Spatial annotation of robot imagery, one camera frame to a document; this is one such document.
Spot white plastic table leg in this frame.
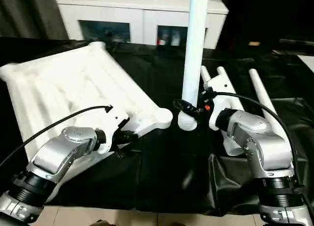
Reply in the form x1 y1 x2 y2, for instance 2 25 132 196
217 66 243 111
249 68 285 128
177 0 211 131
200 66 246 157

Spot white plastic table top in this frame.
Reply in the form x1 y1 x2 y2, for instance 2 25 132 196
0 41 174 203

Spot black work mat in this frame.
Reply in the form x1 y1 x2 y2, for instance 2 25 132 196
0 37 314 217

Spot white flat panel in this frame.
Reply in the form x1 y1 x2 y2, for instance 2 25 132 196
297 54 314 74

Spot white glass-door cabinet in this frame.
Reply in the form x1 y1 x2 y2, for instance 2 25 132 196
55 0 230 50

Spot grey pleated curtain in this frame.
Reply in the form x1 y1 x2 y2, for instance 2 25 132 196
0 0 69 40

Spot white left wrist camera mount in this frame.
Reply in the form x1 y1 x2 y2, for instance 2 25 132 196
98 104 131 154

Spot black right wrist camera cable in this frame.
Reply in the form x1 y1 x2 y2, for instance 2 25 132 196
202 87 314 217

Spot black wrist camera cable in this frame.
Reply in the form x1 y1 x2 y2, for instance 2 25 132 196
0 104 114 167
202 87 314 217

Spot black left wrist camera cable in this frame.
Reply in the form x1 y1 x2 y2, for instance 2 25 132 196
0 104 114 167

